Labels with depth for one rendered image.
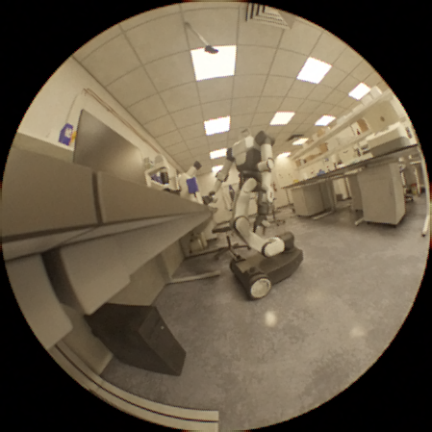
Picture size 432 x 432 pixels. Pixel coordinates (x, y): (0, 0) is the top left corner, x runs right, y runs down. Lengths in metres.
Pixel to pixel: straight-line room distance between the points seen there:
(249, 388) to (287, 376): 0.16
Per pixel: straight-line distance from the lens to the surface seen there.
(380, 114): 2.59
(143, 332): 0.60
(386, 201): 2.18
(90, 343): 1.08
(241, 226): 1.07
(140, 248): 0.16
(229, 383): 0.78
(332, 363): 0.81
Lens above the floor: 0.73
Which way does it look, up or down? 2 degrees down
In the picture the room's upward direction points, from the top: 15 degrees counter-clockwise
